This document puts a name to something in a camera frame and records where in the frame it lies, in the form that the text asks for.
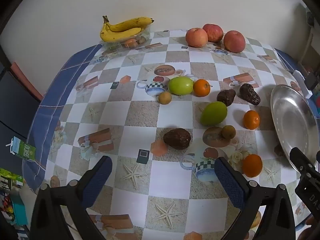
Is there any green and white carton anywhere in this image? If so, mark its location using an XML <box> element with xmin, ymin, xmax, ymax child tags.
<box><xmin>5</xmin><ymin>136</ymin><xmax>37</xmax><ymax>162</ymax></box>

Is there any small tan longan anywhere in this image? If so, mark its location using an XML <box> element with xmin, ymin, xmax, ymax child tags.
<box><xmin>222</xmin><ymin>125</ymin><xmax>236</xmax><ymax>140</ymax></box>
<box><xmin>158</xmin><ymin>91</ymin><xmax>172</xmax><ymax>104</ymax></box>

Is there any dark wrinkled date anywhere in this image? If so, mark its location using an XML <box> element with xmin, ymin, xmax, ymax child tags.
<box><xmin>239</xmin><ymin>83</ymin><xmax>261</xmax><ymax>105</ymax></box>
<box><xmin>216</xmin><ymin>89</ymin><xmax>236</xmax><ymax>107</ymax></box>
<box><xmin>163</xmin><ymin>128</ymin><xmax>191</xmax><ymax>150</ymax></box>

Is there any green printed package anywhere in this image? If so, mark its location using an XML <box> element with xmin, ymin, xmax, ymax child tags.
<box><xmin>0</xmin><ymin>168</ymin><xmax>24</xmax><ymax>188</ymax></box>

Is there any round metal plate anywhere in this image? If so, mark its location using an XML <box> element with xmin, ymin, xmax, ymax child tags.
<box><xmin>270</xmin><ymin>84</ymin><xmax>319</xmax><ymax>173</ymax></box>

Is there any yellow banana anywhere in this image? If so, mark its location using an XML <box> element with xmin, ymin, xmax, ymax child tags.
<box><xmin>100</xmin><ymin>22</ymin><xmax>143</xmax><ymax>42</ymax></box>

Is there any black power adapter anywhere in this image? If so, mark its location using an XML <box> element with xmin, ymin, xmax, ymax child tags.
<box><xmin>305</xmin><ymin>71</ymin><xmax>319</xmax><ymax>90</ymax></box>

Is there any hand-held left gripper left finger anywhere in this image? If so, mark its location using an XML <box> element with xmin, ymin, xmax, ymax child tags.
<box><xmin>30</xmin><ymin>155</ymin><xmax>113</xmax><ymax>240</ymax></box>

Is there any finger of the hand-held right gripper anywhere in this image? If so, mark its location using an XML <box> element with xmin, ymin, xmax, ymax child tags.
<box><xmin>289</xmin><ymin>147</ymin><xmax>316</xmax><ymax>174</ymax></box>

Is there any red apple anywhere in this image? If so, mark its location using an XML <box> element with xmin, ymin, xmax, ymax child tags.
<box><xmin>185</xmin><ymin>28</ymin><xmax>208</xmax><ymax>48</ymax></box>
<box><xmin>202</xmin><ymin>24</ymin><xmax>224</xmax><ymax>42</ymax></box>
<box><xmin>223</xmin><ymin>30</ymin><xmax>246</xmax><ymax>53</ymax></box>

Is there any white power strip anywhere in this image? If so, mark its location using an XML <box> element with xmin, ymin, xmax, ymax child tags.
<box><xmin>293</xmin><ymin>70</ymin><xmax>312</xmax><ymax>99</ymax></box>

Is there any clear plastic container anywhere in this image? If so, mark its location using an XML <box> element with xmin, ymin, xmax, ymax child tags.
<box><xmin>101</xmin><ymin>27</ymin><xmax>152</xmax><ymax>51</ymax></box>

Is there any teal cardboard box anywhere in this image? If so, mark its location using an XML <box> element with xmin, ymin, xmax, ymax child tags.
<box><xmin>11</xmin><ymin>197</ymin><xmax>28</xmax><ymax>225</ymax></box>

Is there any dark cabinet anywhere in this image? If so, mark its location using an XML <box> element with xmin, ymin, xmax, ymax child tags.
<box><xmin>0</xmin><ymin>62</ymin><xmax>44</xmax><ymax>170</ymax></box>

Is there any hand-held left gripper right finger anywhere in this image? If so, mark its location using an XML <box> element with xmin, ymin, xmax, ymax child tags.
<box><xmin>214</xmin><ymin>156</ymin><xmax>297</xmax><ymax>240</ymax></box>

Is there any green jujube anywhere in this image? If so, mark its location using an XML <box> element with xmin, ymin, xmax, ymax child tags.
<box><xmin>201</xmin><ymin>101</ymin><xmax>228</xmax><ymax>126</ymax></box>
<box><xmin>168</xmin><ymin>77</ymin><xmax>194</xmax><ymax>96</ymax></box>

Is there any orange tangerine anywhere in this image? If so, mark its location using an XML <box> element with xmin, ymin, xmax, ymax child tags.
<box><xmin>243</xmin><ymin>110</ymin><xmax>260</xmax><ymax>130</ymax></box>
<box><xmin>193</xmin><ymin>79</ymin><xmax>212</xmax><ymax>97</ymax></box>
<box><xmin>242</xmin><ymin>154</ymin><xmax>263</xmax><ymax>178</ymax></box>

